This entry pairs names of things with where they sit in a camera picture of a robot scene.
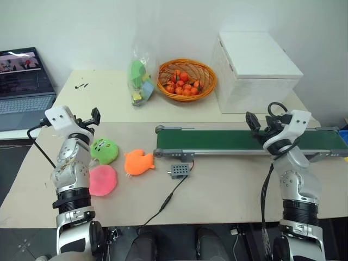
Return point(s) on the orange plush toy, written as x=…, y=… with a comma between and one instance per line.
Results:
x=138, y=161

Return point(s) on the small orange fruit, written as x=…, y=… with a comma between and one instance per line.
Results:
x=194, y=90
x=187, y=87
x=185, y=77
x=179, y=84
x=170, y=87
x=186, y=92
x=179, y=90

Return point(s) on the green plush toy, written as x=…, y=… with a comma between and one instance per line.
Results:
x=104, y=150

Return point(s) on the grey perforated control box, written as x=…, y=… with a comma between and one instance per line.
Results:
x=178, y=171

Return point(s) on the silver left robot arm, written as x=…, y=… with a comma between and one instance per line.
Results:
x=72, y=170

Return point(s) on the green belt conveyor grey frame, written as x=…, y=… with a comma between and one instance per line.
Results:
x=217, y=140

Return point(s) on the white wooden box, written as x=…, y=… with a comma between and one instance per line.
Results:
x=258, y=76

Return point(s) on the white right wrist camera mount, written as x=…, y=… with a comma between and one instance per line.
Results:
x=299, y=120

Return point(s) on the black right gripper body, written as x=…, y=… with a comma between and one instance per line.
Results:
x=274, y=126

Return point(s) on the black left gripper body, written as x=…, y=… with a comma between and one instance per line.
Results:
x=81, y=127

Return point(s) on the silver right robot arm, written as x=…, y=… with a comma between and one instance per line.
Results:
x=299, y=185

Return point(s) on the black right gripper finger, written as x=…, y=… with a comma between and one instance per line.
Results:
x=253, y=122
x=259, y=136

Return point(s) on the dark rounded shape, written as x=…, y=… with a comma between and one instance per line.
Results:
x=210, y=244
x=142, y=246

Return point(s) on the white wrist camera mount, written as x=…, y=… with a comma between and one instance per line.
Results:
x=60, y=117
x=299, y=120

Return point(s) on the blue object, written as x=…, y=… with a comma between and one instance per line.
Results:
x=345, y=136

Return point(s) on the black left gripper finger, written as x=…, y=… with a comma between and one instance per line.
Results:
x=96, y=116
x=90, y=131

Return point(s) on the grey open laptop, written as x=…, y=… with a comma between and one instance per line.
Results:
x=21, y=89

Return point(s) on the pink plush toy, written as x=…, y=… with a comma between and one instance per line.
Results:
x=102, y=180

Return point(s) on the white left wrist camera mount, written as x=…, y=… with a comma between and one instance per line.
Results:
x=60, y=117

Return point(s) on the yellow foam piece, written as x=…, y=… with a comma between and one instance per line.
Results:
x=136, y=95

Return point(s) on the green foam toy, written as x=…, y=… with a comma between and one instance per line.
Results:
x=136, y=72

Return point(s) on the clear plastic bag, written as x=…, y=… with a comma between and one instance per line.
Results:
x=141, y=81

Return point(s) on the light blue foam block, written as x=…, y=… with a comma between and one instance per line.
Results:
x=147, y=88

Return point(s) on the orange wicker basket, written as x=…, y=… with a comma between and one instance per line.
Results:
x=206, y=87

